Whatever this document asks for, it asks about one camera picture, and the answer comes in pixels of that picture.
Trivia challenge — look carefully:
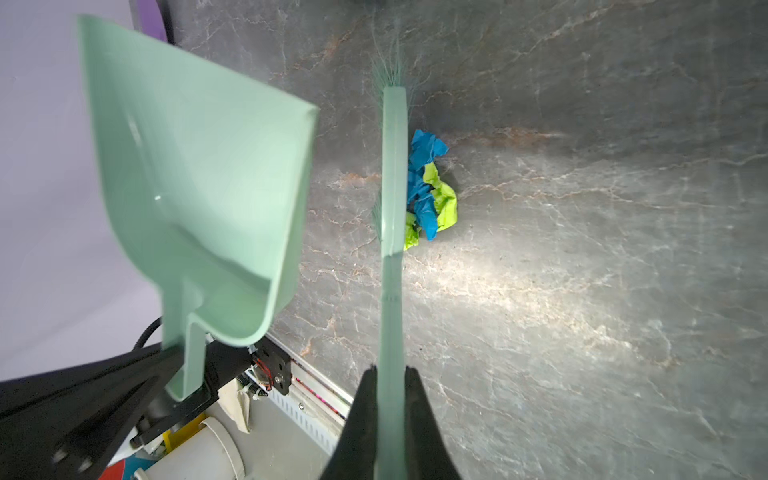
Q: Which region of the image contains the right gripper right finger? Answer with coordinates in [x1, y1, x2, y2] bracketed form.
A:
[405, 366, 461, 480]

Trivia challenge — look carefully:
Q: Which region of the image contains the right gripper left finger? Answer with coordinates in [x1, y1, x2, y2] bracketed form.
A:
[320, 366, 378, 480]

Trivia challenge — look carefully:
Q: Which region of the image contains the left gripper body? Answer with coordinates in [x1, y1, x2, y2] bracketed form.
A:
[1, 342, 252, 479]

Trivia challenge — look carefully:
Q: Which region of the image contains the green dustpan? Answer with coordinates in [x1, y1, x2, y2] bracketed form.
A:
[77, 15, 319, 400]

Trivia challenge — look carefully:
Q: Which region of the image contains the green hand brush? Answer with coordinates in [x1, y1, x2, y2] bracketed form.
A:
[373, 37, 409, 479]

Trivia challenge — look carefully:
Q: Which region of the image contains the paper scraps cluster far left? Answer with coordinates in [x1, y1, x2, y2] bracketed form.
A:
[404, 129, 458, 250]

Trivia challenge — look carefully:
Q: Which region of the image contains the purple pink spatula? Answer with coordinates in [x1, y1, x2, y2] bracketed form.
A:
[131, 0, 169, 43]

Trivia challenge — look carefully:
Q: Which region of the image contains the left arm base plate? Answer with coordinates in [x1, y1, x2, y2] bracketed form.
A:
[250, 337, 293, 396]

